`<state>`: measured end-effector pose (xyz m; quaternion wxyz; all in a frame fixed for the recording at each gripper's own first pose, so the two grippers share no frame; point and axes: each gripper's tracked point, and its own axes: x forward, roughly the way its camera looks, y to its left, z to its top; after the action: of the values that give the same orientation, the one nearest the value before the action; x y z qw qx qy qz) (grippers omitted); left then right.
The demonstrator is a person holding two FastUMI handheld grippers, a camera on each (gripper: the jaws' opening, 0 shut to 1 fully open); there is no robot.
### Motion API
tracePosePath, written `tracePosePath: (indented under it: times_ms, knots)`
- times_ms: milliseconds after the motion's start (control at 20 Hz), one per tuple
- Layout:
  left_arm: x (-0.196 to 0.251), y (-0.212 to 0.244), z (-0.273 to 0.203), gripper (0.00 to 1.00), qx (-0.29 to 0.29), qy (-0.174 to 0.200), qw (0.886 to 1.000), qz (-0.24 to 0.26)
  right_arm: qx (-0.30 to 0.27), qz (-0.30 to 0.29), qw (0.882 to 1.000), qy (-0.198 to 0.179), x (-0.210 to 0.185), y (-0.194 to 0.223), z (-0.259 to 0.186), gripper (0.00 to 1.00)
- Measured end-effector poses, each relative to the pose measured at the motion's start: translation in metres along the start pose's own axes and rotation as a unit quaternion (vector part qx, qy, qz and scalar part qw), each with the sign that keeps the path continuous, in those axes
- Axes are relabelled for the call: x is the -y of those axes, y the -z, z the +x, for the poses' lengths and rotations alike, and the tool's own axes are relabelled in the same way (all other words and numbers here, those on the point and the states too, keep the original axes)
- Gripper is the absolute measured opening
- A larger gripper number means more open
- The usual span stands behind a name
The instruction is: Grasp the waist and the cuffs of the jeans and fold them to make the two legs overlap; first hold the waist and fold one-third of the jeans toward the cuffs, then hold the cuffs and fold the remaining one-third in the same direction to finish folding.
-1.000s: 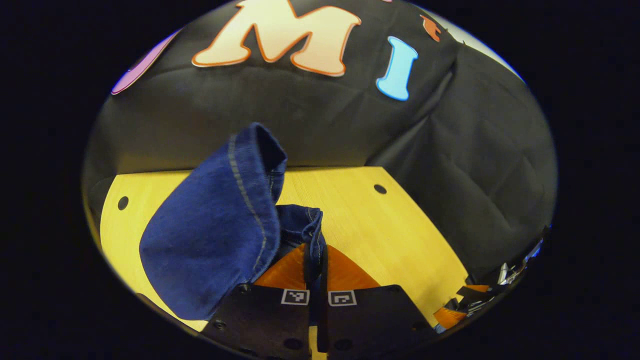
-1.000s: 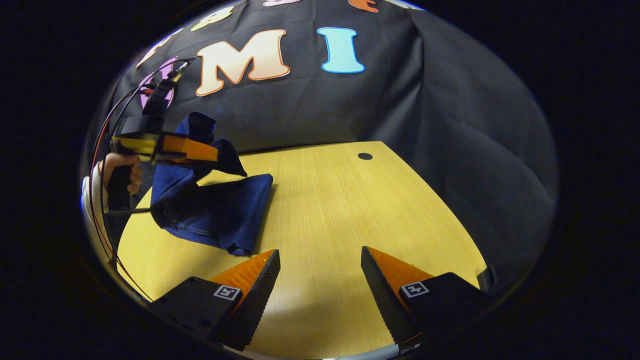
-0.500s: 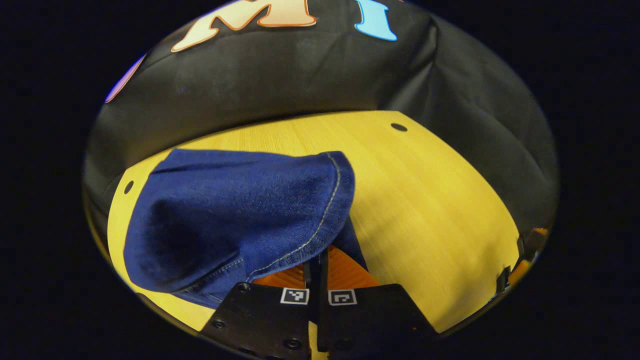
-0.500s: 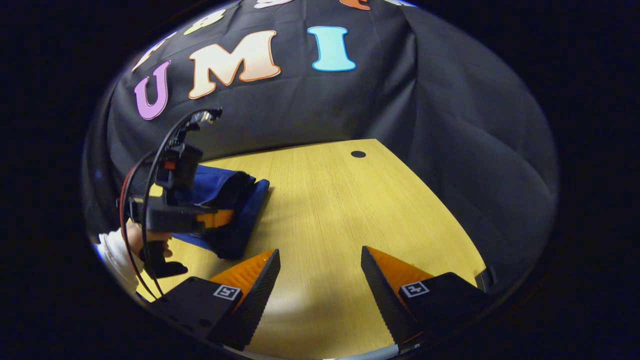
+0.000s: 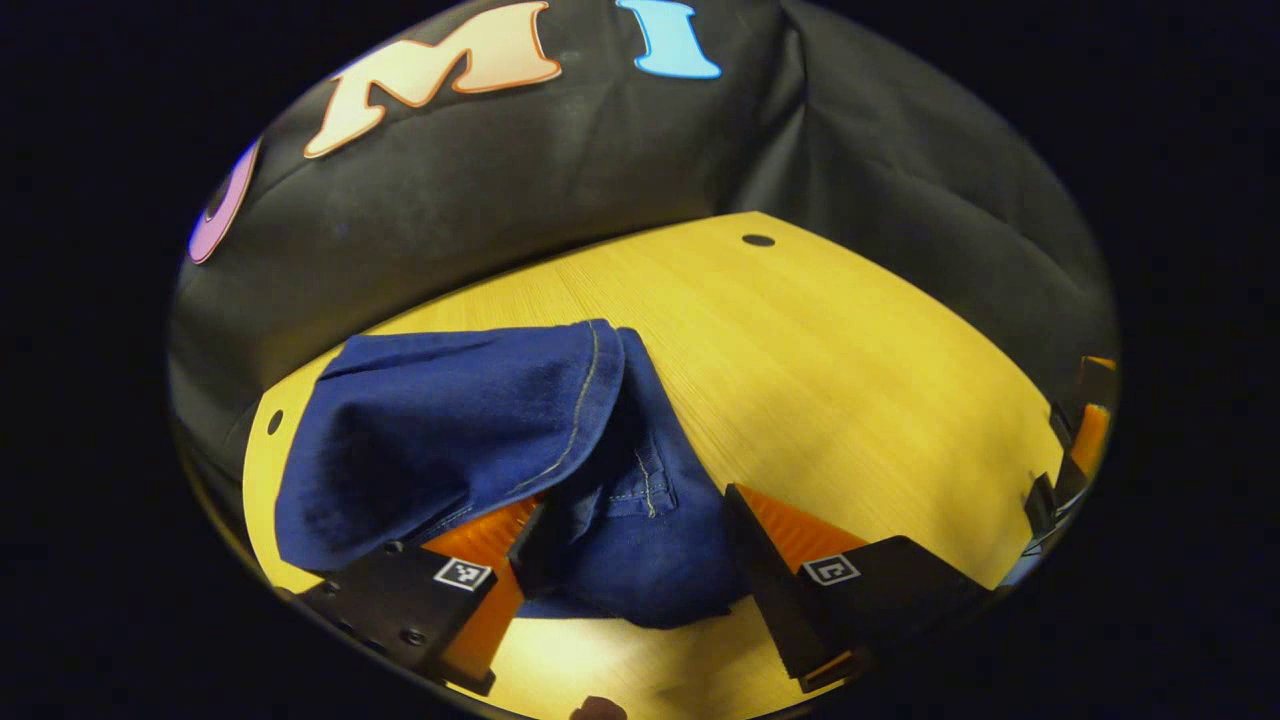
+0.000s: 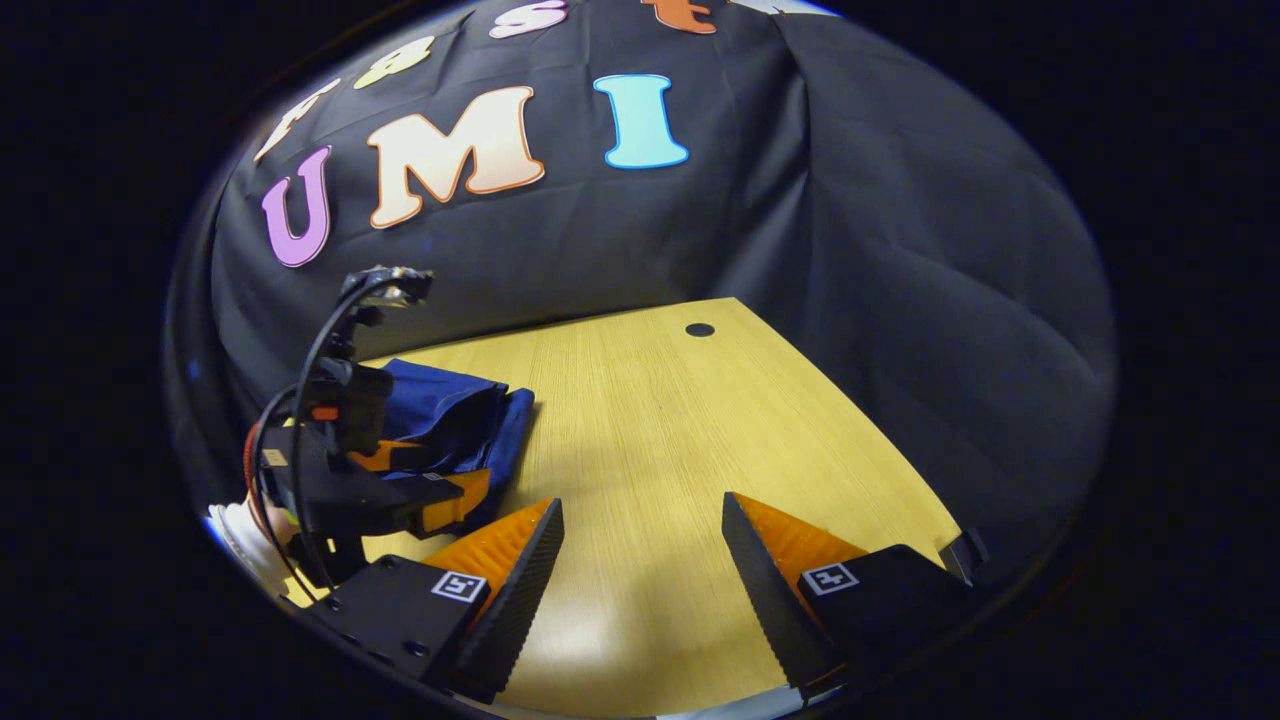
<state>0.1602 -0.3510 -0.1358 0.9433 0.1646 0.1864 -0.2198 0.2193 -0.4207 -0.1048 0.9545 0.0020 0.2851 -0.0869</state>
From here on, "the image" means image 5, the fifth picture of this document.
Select blue jeans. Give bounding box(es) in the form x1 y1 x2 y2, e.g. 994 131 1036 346
275 318 756 631

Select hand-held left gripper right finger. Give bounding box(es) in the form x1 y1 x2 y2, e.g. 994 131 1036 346
724 483 996 694

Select black backdrop cloth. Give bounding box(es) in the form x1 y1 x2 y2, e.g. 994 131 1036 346
168 0 1119 501

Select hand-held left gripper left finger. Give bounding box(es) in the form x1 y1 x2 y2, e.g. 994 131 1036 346
290 495 549 698

